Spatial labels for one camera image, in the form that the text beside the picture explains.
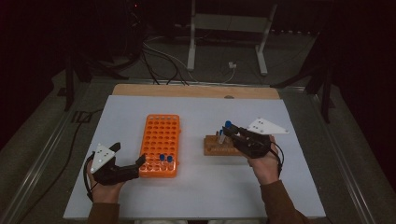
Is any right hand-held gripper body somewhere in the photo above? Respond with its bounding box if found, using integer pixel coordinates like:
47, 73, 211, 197
232, 117, 290, 160

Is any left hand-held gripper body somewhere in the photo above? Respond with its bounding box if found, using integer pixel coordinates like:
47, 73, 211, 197
90, 143, 140, 187

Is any wooden tube rack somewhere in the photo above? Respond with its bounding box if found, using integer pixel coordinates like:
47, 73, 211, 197
203, 133, 250, 157

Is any orange plastic tube rack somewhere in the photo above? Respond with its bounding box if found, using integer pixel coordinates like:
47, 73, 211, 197
136, 113, 181, 179

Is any person's left hand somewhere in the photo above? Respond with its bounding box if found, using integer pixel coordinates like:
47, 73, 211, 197
86, 160, 125, 205

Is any person's right hand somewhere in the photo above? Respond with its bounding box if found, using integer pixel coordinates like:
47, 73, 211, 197
247, 133, 281, 187

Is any white board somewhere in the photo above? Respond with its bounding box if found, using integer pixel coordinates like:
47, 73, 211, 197
63, 94, 327, 220

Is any black tripod stand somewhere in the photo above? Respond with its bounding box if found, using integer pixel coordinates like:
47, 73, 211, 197
270, 55, 336, 124
64, 52, 130, 112

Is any white metal stand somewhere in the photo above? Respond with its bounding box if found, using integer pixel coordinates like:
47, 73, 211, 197
186, 0, 278, 77

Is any left hand-held gripper cable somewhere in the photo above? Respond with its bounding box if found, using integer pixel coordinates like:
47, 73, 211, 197
17, 107, 106, 224

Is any hand-held gripper cable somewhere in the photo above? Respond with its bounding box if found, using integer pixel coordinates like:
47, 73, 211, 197
269, 141, 285, 178
17, 107, 106, 224

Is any right hand-held gripper cable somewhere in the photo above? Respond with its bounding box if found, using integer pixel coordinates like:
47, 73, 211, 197
269, 141, 285, 178

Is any white cable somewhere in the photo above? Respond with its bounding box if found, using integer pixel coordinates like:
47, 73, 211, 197
142, 41, 236, 85

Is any black cable bundle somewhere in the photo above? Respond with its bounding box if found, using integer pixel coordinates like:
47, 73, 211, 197
141, 49, 190, 87

